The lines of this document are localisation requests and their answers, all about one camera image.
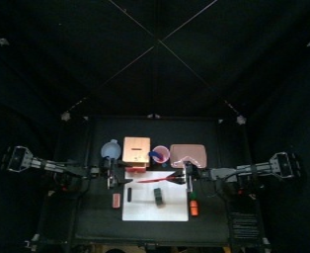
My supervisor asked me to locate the blue toy utensil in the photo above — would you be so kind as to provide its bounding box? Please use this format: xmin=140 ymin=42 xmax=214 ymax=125
xmin=148 ymin=150 xmax=162 ymax=163

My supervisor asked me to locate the red toy knife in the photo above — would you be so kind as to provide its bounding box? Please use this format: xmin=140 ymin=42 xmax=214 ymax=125
xmin=136 ymin=176 xmax=176 ymax=184

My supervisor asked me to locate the pink cup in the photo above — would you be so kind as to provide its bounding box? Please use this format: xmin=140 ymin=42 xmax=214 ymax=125
xmin=152 ymin=144 xmax=171 ymax=164

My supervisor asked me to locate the square pink plate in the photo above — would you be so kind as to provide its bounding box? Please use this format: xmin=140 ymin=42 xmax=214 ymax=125
xmin=168 ymin=143 xmax=208 ymax=169

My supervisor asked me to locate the black ribbed strip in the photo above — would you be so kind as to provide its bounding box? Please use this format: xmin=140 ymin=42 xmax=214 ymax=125
xmin=230 ymin=211 xmax=259 ymax=244

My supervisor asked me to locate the white cutting board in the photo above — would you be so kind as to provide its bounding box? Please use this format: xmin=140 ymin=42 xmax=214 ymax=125
xmin=121 ymin=170 xmax=191 ymax=222

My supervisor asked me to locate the orange toy carrot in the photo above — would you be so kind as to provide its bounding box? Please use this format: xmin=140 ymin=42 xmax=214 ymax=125
xmin=188 ymin=192 xmax=200 ymax=217

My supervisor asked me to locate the red toy block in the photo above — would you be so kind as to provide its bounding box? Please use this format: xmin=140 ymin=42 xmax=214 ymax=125
xmin=125 ymin=166 xmax=148 ymax=174

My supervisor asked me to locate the dark green sushi roll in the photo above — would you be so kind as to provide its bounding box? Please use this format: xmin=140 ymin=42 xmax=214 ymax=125
xmin=154 ymin=187 xmax=166 ymax=208

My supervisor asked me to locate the thin diagonal cord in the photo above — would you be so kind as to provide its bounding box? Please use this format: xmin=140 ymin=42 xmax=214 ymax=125
xmin=65 ymin=0 xmax=219 ymax=115
xmin=108 ymin=0 xmax=242 ymax=117

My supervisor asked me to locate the salmon pink toy block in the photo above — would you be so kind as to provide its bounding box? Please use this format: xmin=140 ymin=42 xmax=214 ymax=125
xmin=112 ymin=193 xmax=123 ymax=209

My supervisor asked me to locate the wooden box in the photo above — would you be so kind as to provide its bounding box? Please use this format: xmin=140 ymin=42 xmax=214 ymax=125
xmin=121 ymin=136 xmax=154 ymax=168

